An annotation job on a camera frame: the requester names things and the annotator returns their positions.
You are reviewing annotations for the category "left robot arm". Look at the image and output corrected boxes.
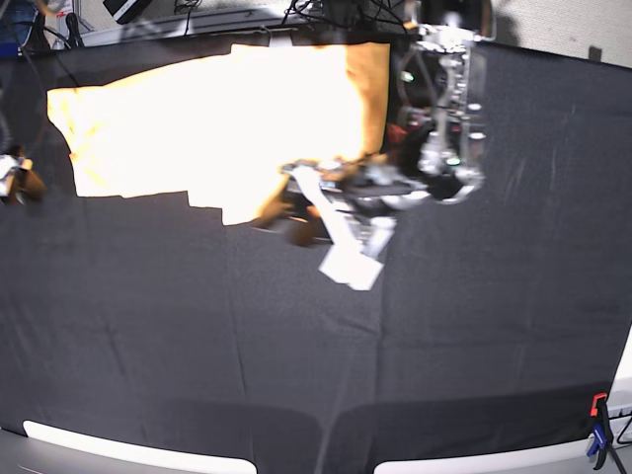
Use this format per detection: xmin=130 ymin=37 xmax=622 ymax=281
xmin=252 ymin=1 xmax=496 ymax=259

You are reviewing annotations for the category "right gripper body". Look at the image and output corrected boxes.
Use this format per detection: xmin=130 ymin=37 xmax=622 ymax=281
xmin=1 ymin=145 xmax=33 ymax=204

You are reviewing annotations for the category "black box device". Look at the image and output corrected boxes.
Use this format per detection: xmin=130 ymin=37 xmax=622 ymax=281
xmin=103 ymin=0 xmax=152 ymax=25

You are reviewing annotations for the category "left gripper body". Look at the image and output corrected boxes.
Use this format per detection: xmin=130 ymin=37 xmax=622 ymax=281
xmin=281 ymin=157 xmax=425 ymax=257

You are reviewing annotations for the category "yellow t-shirt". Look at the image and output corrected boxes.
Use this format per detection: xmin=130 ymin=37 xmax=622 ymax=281
xmin=47 ymin=42 xmax=390 ymax=225

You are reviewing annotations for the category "white front bar left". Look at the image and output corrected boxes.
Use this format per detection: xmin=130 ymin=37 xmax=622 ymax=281
xmin=23 ymin=420 xmax=257 ymax=473

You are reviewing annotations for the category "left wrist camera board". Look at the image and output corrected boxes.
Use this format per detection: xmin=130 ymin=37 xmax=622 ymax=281
xmin=319 ymin=245 xmax=383 ymax=291

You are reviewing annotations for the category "black table cloth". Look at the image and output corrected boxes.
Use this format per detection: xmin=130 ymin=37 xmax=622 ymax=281
xmin=1 ymin=37 xmax=631 ymax=473

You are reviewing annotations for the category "white front bar right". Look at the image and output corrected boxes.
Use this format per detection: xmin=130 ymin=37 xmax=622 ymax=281
xmin=374 ymin=437 xmax=592 ymax=474

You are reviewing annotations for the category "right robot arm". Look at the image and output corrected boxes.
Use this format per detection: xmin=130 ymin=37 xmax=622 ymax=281
xmin=1 ymin=1 xmax=46 ymax=205

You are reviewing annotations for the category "black cable bundle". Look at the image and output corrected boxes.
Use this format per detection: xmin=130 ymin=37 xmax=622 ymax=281
xmin=280 ymin=0 xmax=421 ymax=36

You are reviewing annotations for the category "white bar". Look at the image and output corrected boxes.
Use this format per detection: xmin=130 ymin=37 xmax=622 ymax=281
xmin=374 ymin=437 xmax=592 ymax=474
xmin=23 ymin=420 xmax=257 ymax=473

